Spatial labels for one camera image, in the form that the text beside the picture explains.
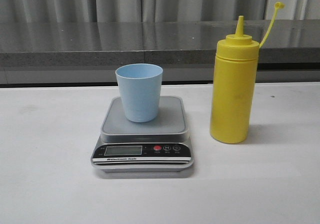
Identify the light blue plastic cup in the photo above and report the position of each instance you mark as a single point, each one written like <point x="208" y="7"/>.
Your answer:
<point x="140" y="87"/>

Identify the yellow squeeze bottle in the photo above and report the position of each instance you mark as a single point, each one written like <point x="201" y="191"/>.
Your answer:
<point x="234" y="78"/>

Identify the silver digital kitchen scale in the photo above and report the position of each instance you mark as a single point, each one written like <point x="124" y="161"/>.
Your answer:
<point x="160" y="145"/>

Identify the grey stone counter ledge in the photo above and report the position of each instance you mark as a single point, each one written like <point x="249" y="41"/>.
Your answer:
<point x="291" y="44"/>

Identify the grey pleated curtain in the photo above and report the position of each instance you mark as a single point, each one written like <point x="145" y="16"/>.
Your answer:
<point x="151" y="10"/>

